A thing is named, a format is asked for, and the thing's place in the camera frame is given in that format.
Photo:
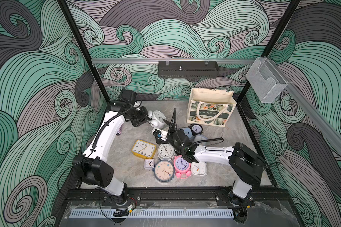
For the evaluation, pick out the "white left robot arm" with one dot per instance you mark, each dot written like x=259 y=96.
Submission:
x=91 y=167

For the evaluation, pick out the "white slotted cable duct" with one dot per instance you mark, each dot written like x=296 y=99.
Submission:
x=155 y=213

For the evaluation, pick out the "large round blue-rim clock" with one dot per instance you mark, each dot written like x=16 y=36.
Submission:
x=164 y=171

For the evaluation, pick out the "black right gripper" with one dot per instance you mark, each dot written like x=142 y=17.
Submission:
x=175 y=131

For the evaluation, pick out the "white twin-bell alarm clock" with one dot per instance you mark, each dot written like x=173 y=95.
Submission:
x=157 y=119

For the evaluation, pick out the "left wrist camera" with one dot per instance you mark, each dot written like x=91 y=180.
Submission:
x=128 y=96

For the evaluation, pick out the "silver twin-bell alarm clock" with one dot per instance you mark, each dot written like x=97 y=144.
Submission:
x=166 y=152

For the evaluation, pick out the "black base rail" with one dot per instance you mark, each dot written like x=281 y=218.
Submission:
x=145 y=197

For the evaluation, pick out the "pink twin-bell alarm clock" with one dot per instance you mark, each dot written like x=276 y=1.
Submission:
x=182 y=167

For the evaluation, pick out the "pale blue twin-bell alarm clock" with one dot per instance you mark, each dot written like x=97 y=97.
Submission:
x=193 y=138

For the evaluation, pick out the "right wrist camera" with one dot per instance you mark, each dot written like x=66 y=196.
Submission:
x=160 y=135

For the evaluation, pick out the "yellow rectangular alarm clock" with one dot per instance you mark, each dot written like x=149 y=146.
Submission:
x=143 y=149

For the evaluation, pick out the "small black alarm clock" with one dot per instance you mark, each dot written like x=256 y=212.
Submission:
x=196 y=129

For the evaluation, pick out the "black perforated wall tray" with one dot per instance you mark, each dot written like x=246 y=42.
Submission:
x=188 y=69

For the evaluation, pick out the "clear acrylic wall holder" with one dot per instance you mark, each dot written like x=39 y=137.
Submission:
x=266 y=79

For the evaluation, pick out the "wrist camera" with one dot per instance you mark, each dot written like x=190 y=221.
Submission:
x=128 y=96
x=160 y=135

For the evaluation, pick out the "floral canvas tote bag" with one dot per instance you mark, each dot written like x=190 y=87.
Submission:
x=212 y=107

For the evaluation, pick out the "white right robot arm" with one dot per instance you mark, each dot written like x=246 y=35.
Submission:
x=247 y=164

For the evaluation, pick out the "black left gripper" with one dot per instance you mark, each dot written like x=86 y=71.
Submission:
x=145 y=117

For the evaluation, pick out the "small white square alarm clock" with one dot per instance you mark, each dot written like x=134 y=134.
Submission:
x=149 y=164

